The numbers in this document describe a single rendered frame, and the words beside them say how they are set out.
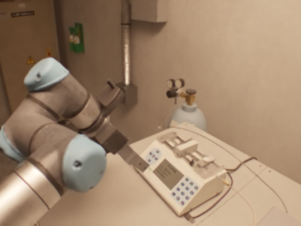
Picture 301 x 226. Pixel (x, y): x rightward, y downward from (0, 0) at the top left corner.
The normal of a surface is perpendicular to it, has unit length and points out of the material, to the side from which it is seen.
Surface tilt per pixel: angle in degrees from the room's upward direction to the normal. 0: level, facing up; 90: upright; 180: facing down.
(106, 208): 0
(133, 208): 0
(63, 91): 79
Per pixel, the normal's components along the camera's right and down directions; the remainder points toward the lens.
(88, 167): 0.83, 0.27
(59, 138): -0.07, -0.82
